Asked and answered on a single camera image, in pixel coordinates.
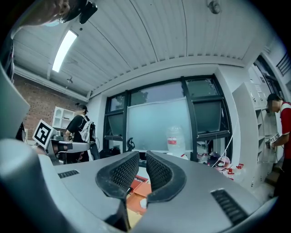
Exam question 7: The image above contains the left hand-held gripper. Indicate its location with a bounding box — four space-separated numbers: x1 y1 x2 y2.
32 119 90 165

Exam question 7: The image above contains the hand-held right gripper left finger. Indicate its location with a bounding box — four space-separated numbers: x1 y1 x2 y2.
53 151 140 232

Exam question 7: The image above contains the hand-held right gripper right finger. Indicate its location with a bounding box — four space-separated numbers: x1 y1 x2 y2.
134 150 277 233

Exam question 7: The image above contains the orange box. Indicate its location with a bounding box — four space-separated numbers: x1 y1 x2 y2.
126 183 152 216

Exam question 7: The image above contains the person's left forearm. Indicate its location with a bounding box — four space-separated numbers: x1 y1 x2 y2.
31 145 47 156

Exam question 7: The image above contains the red box with black label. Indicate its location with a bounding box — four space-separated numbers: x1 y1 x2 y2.
130 174 149 193

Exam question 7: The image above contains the black backpack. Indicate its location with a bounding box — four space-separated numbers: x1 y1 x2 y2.
100 147 121 157

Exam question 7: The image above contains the white arched shelf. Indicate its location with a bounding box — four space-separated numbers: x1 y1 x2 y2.
52 106 75 129

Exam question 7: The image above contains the pink helmet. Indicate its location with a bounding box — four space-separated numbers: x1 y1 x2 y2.
215 157 231 172

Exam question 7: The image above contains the pile of clear water jugs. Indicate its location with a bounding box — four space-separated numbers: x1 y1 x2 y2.
224 162 245 182

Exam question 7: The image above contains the white water dispenser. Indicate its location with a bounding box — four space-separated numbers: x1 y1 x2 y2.
166 152 189 160

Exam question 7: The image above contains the large clear water bottle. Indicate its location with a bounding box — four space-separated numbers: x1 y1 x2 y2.
166 125 186 153

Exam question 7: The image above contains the frosted glass whiteboard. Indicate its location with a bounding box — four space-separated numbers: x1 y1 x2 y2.
126 96 193 152

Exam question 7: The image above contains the black-framed window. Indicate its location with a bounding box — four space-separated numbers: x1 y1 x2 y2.
103 75 233 162

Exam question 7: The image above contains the white cabinet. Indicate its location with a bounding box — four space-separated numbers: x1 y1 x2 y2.
231 81 285 189

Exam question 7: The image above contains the long ceiling light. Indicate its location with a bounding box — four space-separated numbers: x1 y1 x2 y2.
51 29 78 73

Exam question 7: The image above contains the person's head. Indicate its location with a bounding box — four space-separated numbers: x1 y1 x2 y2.
17 0 81 27

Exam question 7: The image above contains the black railing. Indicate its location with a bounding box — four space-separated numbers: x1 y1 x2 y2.
276 53 291 77

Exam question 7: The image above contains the black head camera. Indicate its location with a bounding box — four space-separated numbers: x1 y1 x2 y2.
79 1 98 25

